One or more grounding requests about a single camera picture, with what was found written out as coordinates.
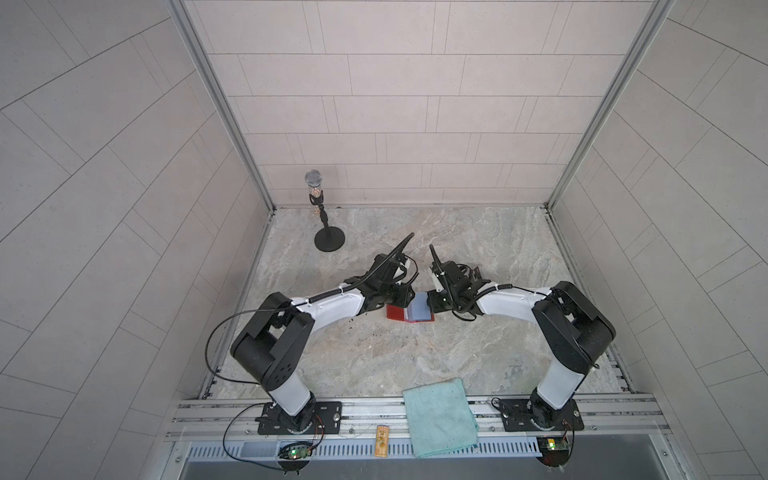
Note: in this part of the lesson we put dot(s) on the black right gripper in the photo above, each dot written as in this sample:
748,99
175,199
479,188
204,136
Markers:
431,297

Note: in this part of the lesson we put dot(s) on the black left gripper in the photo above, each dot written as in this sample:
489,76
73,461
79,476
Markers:
403,294

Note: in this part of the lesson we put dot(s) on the red card holder wallet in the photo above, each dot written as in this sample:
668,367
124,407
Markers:
418,310

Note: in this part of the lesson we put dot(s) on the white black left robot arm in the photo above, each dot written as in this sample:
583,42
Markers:
271,344

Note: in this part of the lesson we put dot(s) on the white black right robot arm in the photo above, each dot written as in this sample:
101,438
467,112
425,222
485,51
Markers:
575,330

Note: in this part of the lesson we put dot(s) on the microphone on black stand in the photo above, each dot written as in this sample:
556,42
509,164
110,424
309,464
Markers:
328,238

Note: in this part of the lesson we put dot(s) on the teal folded cloth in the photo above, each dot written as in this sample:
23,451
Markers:
439,418

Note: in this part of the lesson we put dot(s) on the small wooden block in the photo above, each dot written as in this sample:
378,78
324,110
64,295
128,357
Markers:
381,447

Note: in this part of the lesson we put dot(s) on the right green circuit board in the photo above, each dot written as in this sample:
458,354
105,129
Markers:
555,451

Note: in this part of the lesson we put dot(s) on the green circuit board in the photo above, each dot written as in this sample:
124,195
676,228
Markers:
555,451
296,451

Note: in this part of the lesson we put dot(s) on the left green circuit board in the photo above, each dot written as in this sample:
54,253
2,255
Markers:
296,451

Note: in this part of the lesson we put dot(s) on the aluminium corner profile right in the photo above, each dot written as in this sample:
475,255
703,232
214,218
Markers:
642,41

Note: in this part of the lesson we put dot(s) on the aluminium corner profile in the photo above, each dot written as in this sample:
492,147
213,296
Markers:
182,19
642,41

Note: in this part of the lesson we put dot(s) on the aluminium corner profile left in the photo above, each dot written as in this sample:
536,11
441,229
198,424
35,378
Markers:
182,19

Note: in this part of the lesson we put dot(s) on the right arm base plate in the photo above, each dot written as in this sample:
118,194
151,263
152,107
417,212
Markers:
526,415

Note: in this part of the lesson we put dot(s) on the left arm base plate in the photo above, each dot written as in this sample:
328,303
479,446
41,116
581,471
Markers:
316,416

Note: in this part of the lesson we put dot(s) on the aluminium rail frame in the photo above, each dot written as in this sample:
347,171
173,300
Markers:
364,418

